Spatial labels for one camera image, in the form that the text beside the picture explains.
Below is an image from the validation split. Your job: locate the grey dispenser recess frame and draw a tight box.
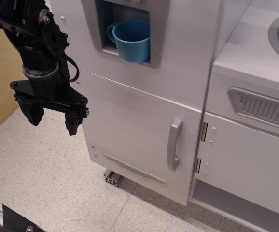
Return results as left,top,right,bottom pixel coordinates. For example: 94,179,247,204
81,0,170,69

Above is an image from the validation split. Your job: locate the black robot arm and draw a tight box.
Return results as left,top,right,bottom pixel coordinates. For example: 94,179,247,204
0,0,89,136

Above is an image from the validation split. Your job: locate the lower brass hinge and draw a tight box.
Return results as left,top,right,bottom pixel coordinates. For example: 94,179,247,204
195,158,201,173

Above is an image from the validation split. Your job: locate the blue plastic cup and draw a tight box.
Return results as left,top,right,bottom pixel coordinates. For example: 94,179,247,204
107,19,150,63

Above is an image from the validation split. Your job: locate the grey vent panel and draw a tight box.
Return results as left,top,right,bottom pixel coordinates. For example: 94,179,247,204
227,87,279,127

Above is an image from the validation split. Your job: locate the white fridge door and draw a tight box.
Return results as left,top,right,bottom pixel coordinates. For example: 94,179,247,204
77,71,202,205

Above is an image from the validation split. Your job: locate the white toy fridge cabinet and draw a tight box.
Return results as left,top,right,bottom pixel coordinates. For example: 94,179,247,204
48,0,223,207

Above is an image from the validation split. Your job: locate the brass hinge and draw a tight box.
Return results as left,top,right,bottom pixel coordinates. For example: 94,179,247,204
195,158,201,173
201,122,208,142

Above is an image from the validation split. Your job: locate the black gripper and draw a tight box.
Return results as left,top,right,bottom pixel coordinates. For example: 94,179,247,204
10,64,89,136

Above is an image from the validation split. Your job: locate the white toy kitchen counter unit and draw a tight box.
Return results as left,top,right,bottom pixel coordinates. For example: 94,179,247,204
190,0,279,232

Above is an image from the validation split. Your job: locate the silver door emblem trim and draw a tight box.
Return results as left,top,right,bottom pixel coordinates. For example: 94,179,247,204
103,153,167,184

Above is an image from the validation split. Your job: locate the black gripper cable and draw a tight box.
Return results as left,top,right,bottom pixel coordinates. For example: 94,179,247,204
59,55,80,83

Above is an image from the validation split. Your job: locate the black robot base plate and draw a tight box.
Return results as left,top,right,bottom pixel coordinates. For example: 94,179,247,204
0,205,45,232

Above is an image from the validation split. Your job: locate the silver door handle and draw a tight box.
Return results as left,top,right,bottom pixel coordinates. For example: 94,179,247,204
167,118,183,172

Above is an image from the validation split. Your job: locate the aluminium extrusion bar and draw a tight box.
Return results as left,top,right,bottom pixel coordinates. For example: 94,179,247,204
103,169,124,187

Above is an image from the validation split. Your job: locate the upper brass hinge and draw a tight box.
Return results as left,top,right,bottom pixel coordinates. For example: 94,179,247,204
201,122,208,142

